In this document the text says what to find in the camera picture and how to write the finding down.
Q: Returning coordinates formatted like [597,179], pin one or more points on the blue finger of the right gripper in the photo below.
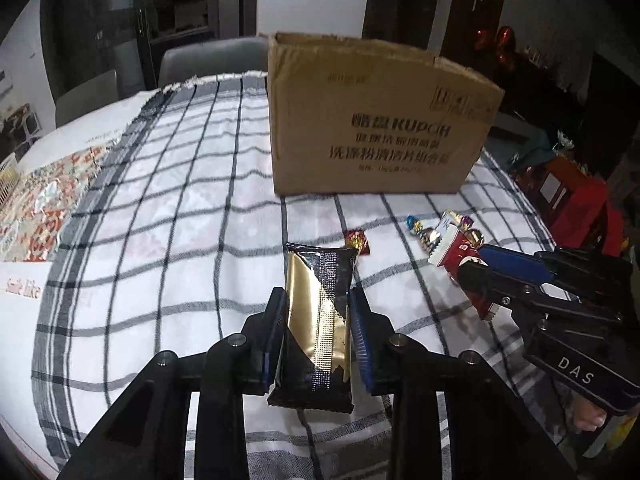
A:
[497,288]
[524,267]

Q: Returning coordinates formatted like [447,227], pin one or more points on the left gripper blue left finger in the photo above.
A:
[143,434]

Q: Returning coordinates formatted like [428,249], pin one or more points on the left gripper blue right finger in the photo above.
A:
[451,413]

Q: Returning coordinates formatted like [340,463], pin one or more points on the black gold snack bar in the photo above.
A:
[315,366]

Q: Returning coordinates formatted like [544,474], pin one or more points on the person's right hand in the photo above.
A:
[587,416]

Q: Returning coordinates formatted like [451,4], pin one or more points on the purple gold wrapped candy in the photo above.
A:
[470,227]

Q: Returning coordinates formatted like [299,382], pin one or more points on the red white snack packet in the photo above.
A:
[450,247]

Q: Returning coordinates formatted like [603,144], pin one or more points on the white chocolate bar wrapper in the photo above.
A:
[449,218]

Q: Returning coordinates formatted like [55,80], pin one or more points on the blue gold wrapped candy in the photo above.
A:
[420,227]

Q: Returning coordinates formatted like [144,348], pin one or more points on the red brown wrapped candy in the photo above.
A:
[357,239]

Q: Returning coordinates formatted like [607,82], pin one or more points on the checkered white black tablecloth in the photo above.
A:
[180,238]

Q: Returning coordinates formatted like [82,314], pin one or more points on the brown cardboard box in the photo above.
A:
[352,116]

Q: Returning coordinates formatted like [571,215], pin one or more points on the red heart balloons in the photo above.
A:
[495,47]

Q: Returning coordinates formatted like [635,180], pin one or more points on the floral patterned placemat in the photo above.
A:
[33,218]

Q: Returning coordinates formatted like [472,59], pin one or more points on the clear plastic food container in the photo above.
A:
[9,177]

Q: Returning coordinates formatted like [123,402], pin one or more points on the grey chair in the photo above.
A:
[93,94]
[214,57]

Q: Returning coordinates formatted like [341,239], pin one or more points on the glass door cabinet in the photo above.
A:
[130,37]

